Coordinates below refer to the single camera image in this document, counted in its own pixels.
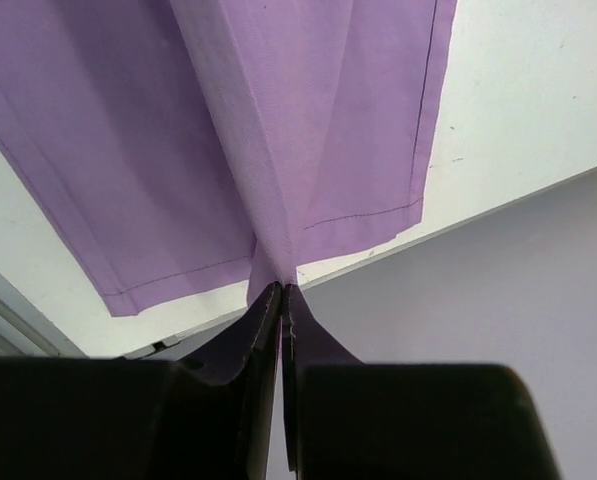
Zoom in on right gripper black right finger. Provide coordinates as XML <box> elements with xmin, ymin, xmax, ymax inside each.
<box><xmin>281</xmin><ymin>285</ymin><xmax>560</xmax><ymax>479</ymax></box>

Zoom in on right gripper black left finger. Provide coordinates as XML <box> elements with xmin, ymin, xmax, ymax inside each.
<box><xmin>0</xmin><ymin>283</ymin><xmax>282</xmax><ymax>479</ymax></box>

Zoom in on purple trousers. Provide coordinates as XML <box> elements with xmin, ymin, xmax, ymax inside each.
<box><xmin>0</xmin><ymin>0</ymin><xmax>458</xmax><ymax>318</ymax></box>

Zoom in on aluminium rail frame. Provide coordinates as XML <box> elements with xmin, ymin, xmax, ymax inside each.
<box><xmin>0</xmin><ymin>273</ymin><xmax>189</xmax><ymax>360</ymax></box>

